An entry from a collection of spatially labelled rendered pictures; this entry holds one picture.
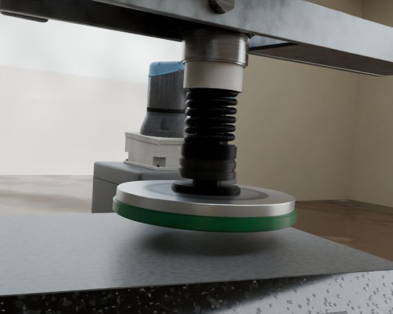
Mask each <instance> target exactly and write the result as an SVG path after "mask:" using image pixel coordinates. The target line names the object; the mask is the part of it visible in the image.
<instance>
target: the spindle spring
mask: <svg viewBox="0 0 393 314"><path fill-rule="evenodd" d="M189 90H190V91H189V92H187V98H188V99H189V100H187V102H186V106H187V107H188V109H187V110H186V111H185V114H186V115H187V116H188V118H186V119H185V123H186V124H187V125H190V126H186V127H185V128H184V131H185V133H189V134H192V135H185V136H184V137H183V139H184V141H186V142H195V141H223V144H228V141H233V140H234V139H235V135H234V134H232V133H229V132H233V131H235V130H236V127H235V126H234V125H231V124H225V123H235V122H236V118H235V117H232V116H226V115H234V114H236V113H237V109H236V108H233V107H197V105H231V106H235V105H237V104H238V101H237V100H236V99H231V98H197V97H205V96H219V97H237V96H238V92H237V91H233V90H223V89H196V90H192V89H191V88H190V89H189ZM197 115H225V117H197ZM196 123H224V124H225V125H196ZM195 133H224V135H196V134H195Z"/></svg>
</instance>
